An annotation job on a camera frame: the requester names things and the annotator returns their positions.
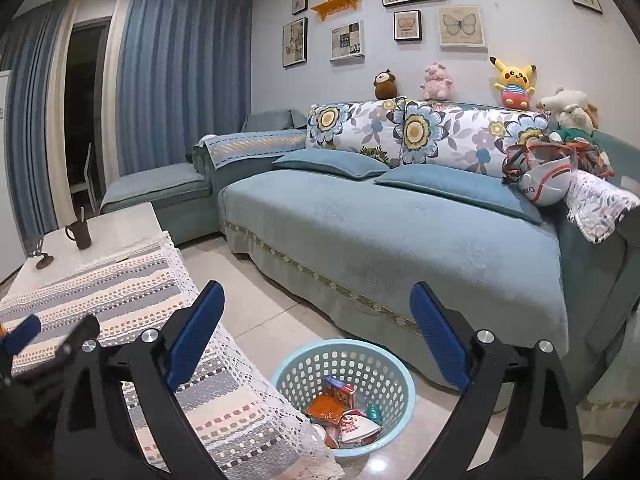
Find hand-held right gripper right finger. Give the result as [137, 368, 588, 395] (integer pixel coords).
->
[409, 281, 586, 480]

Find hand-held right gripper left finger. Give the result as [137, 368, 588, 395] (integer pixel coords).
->
[54, 281, 228, 480]

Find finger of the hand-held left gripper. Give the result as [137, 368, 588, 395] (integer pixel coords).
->
[1, 314, 43, 357]
[54, 314, 102, 367]

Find light blue plastic basket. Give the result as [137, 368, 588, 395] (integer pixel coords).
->
[270, 338, 417, 458]

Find orange snack packet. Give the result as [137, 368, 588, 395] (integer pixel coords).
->
[305, 392, 346, 423]

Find white cup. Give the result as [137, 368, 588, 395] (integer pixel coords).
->
[310, 422, 341, 448]

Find striped lace tablecloth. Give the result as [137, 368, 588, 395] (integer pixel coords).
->
[0, 230, 346, 480]

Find dark mug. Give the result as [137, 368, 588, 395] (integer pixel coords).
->
[65, 207, 93, 250]

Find white coffee table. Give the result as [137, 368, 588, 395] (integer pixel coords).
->
[5, 203, 173, 301]

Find teal sofa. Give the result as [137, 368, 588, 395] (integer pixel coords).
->
[99, 102, 640, 411]

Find large blue pillow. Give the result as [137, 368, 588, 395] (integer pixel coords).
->
[374, 165, 543, 225]

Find striped armrest cloth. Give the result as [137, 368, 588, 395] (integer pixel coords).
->
[192, 130, 307, 171]

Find white helmet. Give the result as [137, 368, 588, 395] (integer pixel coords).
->
[517, 155, 578, 207]

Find blue curtain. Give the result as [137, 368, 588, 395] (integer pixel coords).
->
[0, 0, 71, 241]
[116, 0, 253, 176]

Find floral back cushion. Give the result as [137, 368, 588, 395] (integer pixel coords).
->
[400, 100, 551, 181]
[305, 97, 408, 167]

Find floral quilted cloth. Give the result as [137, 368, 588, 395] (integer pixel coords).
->
[565, 170, 640, 245]

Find small blue pillow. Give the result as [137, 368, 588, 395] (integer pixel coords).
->
[272, 150, 391, 182]

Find white cabinet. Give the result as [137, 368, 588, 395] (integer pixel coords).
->
[0, 71, 12, 126]

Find pink pig plush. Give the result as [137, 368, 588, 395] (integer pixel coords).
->
[422, 62, 453, 102]

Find brown monkey plush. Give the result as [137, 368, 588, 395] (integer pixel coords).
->
[372, 70, 399, 101]

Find yellow plush toy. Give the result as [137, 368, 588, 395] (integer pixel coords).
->
[489, 56, 537, 110]

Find white sheep plush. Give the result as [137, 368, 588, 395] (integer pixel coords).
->
[536, 86, 600, 131]

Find butterfly picture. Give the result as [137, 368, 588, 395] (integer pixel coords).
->
[438, 5, 487, 50]

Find bag with orange straps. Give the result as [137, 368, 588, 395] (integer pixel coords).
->
[502, 132, 616, 186]

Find tall dark picture frame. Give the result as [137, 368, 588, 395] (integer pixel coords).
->
[282, 17, 308, 68]

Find white picture frame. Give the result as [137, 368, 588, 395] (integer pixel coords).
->
[329, 21, 364, 63]

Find small crown picture frame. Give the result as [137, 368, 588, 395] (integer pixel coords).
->
[393, 10, 422, 42]

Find yellow wall shelf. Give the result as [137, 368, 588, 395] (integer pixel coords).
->
[311, 0, 362, 22]

